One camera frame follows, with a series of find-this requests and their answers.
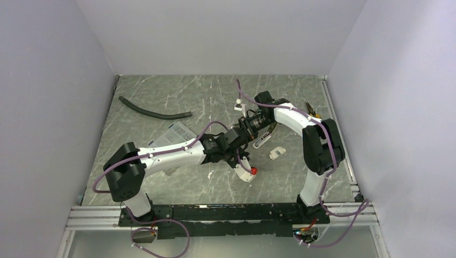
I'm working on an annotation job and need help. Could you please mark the white staple box tray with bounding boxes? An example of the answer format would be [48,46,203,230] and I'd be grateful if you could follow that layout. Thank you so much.
[269,147,286,160]

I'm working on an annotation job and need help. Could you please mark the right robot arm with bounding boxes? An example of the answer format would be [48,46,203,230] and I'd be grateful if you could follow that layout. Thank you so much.
[237,88,345,223]

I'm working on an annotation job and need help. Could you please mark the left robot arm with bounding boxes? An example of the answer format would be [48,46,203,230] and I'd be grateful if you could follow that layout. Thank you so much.
[103,127,256,226]

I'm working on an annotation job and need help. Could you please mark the clear plastic screw organizer box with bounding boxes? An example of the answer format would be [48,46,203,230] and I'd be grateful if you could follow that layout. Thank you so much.
[148,121,197,147]

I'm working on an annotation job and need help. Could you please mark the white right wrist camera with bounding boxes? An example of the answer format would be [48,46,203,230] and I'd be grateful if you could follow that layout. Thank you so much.
[234,98,244,111]

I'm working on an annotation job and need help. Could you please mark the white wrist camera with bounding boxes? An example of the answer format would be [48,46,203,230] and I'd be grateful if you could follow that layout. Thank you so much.
[234,165,258,183]
[234,98,244,111]

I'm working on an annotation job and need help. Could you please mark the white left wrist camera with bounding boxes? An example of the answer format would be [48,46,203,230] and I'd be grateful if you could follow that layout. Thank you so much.
[234,165,258,183]

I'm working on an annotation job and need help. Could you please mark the black corrugated hose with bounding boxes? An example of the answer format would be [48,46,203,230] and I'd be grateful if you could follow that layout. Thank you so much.
[118,96,193,120]

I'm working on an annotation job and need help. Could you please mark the yellow handled pliers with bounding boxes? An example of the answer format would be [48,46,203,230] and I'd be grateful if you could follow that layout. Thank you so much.
[305,102,322,119]

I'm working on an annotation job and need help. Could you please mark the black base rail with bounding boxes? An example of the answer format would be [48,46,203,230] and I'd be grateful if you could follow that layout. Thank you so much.
[120,203,330,240]

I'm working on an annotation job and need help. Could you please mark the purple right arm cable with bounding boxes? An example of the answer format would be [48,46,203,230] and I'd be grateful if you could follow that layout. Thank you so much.
[235,78,371,249]

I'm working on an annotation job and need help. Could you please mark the aluminium frame profile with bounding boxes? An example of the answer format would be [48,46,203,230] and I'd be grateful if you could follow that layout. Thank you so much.
[65,206,380,231]

